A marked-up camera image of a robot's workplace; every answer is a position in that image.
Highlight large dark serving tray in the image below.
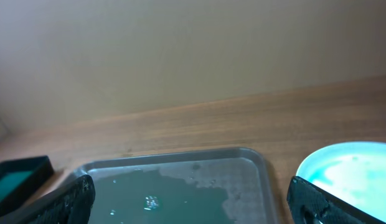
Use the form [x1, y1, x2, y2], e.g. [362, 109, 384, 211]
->
[67, 147, 280, 224]

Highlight white plate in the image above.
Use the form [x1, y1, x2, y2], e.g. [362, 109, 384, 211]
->
[296, 141, 386, 223]

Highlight small dark green water tray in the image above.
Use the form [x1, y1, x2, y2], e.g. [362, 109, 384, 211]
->
[0, 156, 54, 217]

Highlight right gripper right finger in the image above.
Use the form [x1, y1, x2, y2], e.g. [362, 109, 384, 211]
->
[286, 176, 386, 224]

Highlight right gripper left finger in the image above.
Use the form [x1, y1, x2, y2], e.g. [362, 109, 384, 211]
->
[0, 175, 95, 224]

